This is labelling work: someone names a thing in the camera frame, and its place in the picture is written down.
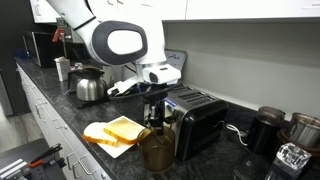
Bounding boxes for golden toasted bread slice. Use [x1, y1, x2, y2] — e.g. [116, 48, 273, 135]
[102, 117, 147, 146]

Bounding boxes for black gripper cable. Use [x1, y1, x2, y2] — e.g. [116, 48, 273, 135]
[108, 83, 180, 101]

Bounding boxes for aluminium profile bars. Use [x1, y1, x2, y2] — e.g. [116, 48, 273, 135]
[0, 158, 28, 180]

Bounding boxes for white toaster power cable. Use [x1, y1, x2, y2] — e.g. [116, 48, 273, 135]
[226, 123, 250, 147]

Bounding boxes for white bread slice brown crust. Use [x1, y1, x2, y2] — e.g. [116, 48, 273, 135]
[82, 121, 119, 148]

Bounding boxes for steel coffee carafe black lid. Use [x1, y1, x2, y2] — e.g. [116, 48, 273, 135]
[67, 65, 108, 102]

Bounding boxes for small whiteboard with writing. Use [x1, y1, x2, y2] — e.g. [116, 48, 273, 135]
[164, 48, 188, 73]

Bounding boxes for white wall cabinet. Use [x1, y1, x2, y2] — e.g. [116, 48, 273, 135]
[29, 0, 320, 24]

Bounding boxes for black clamp orange trigger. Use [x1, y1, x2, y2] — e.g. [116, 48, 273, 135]
[27, 143, 64, 170]

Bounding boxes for stainless steel black toaster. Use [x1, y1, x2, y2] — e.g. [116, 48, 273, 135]
[162, 83, 230, 162]

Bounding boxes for brown translucent glass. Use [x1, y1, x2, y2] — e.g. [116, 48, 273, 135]
[136, 125, 176, 173]

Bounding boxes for steel cup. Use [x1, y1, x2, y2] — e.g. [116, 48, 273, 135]
[287, 112, 320, 149]

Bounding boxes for steel commercial coffee machine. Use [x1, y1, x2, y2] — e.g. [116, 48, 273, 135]
[52, 16, 112, 110]

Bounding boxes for black microwave oven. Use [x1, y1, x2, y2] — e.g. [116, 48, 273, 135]
[22, 31, 65, 70]

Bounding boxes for white square plate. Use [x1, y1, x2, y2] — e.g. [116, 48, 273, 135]
[97, 115, 148, 160]

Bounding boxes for white base cabinet drawers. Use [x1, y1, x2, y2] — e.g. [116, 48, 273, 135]
[16, 63, 112, 180]

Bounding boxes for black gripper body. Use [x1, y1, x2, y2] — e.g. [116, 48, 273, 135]
[142, 87, 171, 118]

